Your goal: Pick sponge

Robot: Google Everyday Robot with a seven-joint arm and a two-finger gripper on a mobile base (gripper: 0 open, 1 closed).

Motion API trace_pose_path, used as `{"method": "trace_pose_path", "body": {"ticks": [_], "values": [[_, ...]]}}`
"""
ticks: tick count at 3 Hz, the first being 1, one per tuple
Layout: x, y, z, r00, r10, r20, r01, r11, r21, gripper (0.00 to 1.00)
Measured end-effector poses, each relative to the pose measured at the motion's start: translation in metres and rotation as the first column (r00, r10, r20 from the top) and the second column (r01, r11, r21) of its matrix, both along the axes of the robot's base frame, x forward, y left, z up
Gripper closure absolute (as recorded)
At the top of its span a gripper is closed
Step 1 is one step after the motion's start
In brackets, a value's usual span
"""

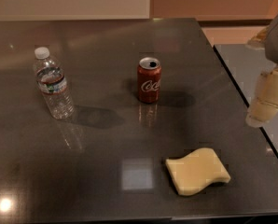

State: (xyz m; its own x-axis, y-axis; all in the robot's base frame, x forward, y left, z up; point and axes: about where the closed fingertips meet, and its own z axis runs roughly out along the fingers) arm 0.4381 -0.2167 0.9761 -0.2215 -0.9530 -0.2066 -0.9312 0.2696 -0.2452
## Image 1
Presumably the clear plastic water bottle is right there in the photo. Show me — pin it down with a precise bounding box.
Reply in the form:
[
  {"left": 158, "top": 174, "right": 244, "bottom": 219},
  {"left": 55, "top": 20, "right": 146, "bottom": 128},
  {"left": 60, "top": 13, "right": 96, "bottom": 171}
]
[{"left": 33, "top": 47, "right": 74, "bottom": 119}]

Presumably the yellow wavy sponge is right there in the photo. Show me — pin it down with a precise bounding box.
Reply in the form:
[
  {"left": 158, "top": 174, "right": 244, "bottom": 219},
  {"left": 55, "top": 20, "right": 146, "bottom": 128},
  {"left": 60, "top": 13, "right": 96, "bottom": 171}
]
[{"left": 165, "top": 147, "right": 231, "bottom": 196}]

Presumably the red cola can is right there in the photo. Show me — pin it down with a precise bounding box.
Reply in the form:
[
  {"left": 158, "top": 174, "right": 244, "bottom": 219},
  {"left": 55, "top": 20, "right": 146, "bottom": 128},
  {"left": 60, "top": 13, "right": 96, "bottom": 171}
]
[{"left": 137, "top": 57, "right": 161, "bottom": 104}]

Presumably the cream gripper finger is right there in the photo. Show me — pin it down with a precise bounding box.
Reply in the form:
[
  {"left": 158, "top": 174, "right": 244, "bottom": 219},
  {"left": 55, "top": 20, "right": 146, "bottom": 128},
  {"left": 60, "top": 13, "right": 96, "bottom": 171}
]
[
  {"left": 247, "top": 27, "right": 268, "bottom": 49},
  {"left": 245, "top": 65, "right": 278, "bottom": 128}
]

